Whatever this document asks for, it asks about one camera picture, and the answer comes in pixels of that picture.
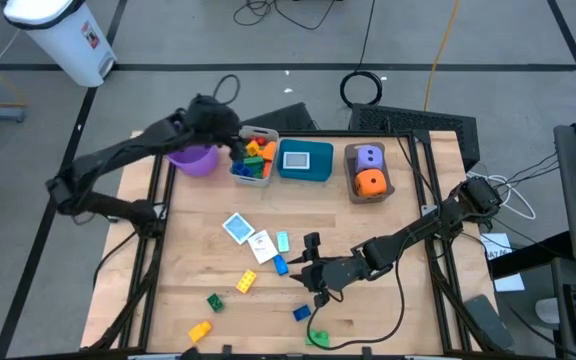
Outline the yellow power cable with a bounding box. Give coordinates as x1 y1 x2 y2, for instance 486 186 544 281
422 0 462 112

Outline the light grey plastic bin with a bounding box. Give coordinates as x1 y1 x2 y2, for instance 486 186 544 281
228 124 280 188

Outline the white pedal trash can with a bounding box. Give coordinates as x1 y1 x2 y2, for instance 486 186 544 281
1 0 118 89

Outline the coiled black cable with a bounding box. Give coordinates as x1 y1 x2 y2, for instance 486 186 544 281
338 0 384 109

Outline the green chunky two-stud block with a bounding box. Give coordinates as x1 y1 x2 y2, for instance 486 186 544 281
305 329 330 349

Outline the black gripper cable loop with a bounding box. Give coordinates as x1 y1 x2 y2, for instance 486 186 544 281
305 249 407 351

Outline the blue-backed playing card deck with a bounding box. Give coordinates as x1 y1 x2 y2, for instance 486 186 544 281
221 212 257 246

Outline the yellow eight-stud brick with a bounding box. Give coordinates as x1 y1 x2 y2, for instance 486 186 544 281
235 268 258 295

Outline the black flat panel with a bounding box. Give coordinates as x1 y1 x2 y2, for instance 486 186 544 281
237 101 319 132

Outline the black floor cable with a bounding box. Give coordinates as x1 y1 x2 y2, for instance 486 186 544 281
232 0 339 31

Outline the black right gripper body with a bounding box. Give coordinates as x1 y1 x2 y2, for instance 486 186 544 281
301 232 369 309

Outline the purple pumpkin-face bucket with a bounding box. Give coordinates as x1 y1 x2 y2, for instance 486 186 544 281
166 143 220 178

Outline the black floor beam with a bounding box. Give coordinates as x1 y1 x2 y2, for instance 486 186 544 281
487 229 574 281

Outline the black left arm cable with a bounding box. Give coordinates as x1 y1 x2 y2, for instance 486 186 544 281
212 73 242 106

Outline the purple foam die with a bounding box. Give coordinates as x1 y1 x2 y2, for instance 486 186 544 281
355 144 386 174

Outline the teal plastic bin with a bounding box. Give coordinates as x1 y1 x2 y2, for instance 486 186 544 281
276 139 335 183

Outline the orange foam die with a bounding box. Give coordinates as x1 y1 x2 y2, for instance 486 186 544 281
354 168 388 199

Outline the brown-grey plastic bin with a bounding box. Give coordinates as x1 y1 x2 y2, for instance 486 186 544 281
343 142 396 205

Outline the white paper sheet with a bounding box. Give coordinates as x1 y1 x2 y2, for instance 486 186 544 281
480 232 514 261
492 273 526 293

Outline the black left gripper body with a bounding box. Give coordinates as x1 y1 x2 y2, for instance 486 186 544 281
185 95 245 147

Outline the black computer case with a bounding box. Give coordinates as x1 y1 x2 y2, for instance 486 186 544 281
347 102 482 169

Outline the yellow chunky toy block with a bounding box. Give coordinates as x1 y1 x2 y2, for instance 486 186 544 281
187 320 214 344

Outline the black hanging arm cable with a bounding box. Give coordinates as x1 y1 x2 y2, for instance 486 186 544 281
389 129 443 207

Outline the blue rounded toy block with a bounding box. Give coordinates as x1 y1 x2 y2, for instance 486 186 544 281
231 160 254 179

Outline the white cable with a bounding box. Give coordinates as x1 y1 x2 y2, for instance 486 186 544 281
467 171 538 221

